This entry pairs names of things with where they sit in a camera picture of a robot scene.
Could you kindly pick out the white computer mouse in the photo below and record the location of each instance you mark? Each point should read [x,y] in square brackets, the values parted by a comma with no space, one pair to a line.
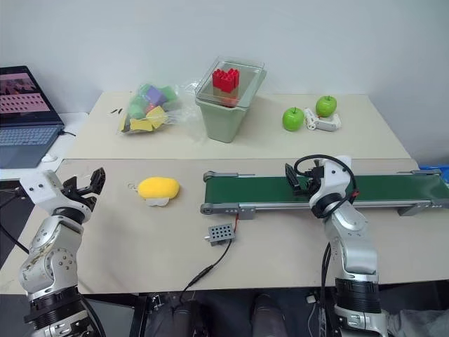
[49,158]

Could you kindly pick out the blue plastic crate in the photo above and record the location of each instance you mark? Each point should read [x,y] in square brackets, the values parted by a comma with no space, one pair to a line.
[435,168]

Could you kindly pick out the yellow plush toy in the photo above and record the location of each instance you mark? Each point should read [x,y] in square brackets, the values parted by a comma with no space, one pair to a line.
[159,189]

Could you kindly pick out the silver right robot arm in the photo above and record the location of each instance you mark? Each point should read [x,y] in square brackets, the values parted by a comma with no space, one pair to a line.
[352,245]

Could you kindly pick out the grey fabric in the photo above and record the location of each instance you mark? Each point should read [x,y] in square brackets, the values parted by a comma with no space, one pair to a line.
[421,323]

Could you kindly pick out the yellow foam block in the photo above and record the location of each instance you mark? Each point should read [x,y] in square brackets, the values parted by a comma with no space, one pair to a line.
[156,116]
[141,125]

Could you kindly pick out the red building brick block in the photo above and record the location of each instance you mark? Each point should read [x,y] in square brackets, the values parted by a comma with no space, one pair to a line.
[226,81]

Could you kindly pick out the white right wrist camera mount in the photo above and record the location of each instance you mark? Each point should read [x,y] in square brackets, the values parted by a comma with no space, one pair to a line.
[335,175]

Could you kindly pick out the blue laptop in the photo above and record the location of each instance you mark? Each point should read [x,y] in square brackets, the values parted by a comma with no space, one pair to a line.
[24,137]

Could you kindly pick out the clear plastic bag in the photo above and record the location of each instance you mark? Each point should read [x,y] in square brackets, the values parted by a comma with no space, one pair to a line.
[182,112]

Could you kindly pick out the green foam cube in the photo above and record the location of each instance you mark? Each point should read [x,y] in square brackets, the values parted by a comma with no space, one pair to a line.
[171,94]

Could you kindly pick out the grey perforated control box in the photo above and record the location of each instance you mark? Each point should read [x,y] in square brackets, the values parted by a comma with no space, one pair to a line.
[220,234]

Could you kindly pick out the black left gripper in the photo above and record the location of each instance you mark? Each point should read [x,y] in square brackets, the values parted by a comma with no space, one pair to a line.
[83,201]

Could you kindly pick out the dark rounded shape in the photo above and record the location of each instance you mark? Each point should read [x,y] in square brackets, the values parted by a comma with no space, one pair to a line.
[268,316]
[186,319]

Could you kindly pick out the white handheld device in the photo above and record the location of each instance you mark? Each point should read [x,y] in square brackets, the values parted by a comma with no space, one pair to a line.
[324,123]

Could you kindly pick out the green conveyor belt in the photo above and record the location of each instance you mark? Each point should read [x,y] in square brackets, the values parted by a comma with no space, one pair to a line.
[259,191]

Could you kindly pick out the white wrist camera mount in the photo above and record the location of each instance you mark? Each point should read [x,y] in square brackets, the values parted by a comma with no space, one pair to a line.
[40,189]
[335,175]

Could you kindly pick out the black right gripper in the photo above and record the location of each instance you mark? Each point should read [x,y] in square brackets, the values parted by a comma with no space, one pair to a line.
[312,179]

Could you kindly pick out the green apple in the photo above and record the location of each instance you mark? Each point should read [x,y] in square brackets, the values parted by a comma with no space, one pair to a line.
[326,107]
[293,120]

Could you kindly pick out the purple foam block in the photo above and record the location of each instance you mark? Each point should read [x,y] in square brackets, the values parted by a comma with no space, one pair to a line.
[155,94]

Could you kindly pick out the pale green plastic bin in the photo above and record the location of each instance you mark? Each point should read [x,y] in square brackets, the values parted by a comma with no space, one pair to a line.
[222,121]

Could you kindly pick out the green foam cylinder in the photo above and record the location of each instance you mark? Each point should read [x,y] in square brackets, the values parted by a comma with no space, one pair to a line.
[137,110]

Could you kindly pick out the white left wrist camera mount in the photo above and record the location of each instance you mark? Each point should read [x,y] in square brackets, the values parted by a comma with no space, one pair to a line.
[40,189]

